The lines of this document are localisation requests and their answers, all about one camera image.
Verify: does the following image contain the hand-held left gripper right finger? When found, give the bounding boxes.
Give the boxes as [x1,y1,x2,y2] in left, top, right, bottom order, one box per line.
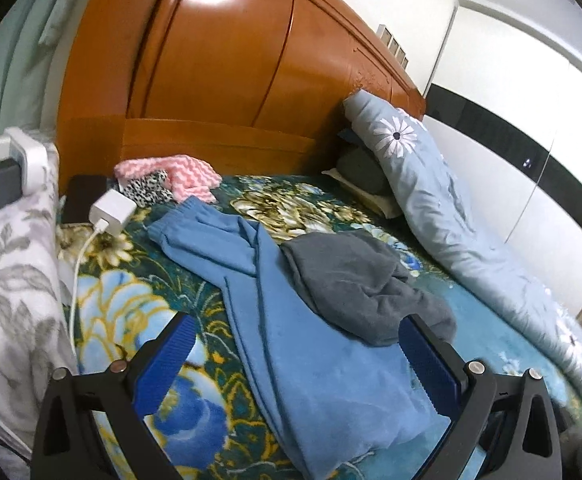
[398,314,564,480]

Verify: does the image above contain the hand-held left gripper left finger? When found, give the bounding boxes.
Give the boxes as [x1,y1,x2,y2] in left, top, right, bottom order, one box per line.
[30,312,197,480]

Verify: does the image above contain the grey fleece pants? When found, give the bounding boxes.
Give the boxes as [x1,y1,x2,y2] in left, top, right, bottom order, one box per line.
[280,230,458,348]

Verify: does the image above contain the blue fleece pants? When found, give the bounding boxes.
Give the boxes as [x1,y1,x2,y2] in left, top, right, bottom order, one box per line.
[146,197,454,480]

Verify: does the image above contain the white charger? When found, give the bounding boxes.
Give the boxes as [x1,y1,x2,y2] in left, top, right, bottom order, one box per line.
[88,190,138,236]

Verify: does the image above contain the leopard print cloth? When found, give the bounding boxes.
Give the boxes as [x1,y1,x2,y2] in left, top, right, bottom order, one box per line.
[121,170,174,208]

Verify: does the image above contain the cream pillow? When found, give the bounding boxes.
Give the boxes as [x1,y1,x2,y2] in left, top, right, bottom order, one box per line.
[321,167,404,220]

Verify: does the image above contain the white grey leaf-print pillow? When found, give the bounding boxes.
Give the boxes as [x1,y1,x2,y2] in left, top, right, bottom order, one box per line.
[0,142,79,476]

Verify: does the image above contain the light blue flowered quilt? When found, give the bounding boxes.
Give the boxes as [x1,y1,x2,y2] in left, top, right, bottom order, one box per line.
[342,91,582,413]

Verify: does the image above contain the black phone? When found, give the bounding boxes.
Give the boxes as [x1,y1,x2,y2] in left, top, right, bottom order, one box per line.
[61,175,109,225]

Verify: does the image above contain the pink zigzag cloth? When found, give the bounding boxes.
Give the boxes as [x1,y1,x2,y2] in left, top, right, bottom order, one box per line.
[114,155,223,204]

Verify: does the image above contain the green floral blanket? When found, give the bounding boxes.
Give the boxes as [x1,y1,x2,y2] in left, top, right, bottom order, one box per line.
[56,175,582,480]

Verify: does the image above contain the dark grey pillow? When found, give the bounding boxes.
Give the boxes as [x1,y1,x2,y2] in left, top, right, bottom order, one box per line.
[336,147,387,196]

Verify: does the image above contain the white power strip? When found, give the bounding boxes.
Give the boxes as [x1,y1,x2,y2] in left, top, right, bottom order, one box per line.
[0,127,47,196]

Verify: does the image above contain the white wardrobe with black stripe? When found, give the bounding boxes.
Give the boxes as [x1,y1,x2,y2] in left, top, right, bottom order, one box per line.
[423,0,582,316]

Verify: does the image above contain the wooden headboard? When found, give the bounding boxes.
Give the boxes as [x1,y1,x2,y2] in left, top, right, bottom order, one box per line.
[56,0,427,196]

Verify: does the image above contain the pale green curtain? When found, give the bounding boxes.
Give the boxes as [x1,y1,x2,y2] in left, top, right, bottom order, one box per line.
[0,0,107,146]

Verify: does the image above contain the white charger cable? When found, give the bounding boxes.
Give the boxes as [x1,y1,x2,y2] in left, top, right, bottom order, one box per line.
[68,227,104,356]

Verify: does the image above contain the wall switch panel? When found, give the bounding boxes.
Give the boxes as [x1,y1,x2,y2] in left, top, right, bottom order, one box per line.
[378,24,409,71]

